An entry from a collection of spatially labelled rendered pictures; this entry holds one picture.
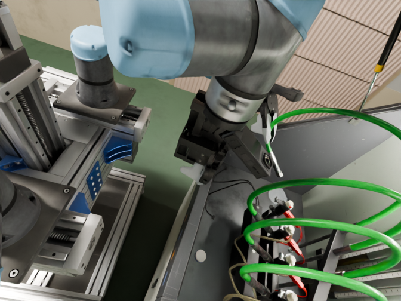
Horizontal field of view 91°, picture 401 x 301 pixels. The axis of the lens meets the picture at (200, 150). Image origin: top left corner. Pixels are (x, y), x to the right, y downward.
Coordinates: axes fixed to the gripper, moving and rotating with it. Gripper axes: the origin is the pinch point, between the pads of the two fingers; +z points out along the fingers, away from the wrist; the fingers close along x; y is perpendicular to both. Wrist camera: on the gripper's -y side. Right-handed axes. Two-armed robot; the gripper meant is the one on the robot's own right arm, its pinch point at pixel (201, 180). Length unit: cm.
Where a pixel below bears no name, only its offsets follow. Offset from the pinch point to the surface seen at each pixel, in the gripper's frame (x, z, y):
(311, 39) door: -228, 15, -64
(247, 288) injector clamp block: 10.9, 25.2, -25.1
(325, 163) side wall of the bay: -43, 15, -50
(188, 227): 0.1, 28.2, -3.8
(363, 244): -3.3, 3.4, -44.2
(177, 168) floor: -84, 123, 12
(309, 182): -3.1, -9.3, -19.4
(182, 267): 11.5, 28.2, -6.0
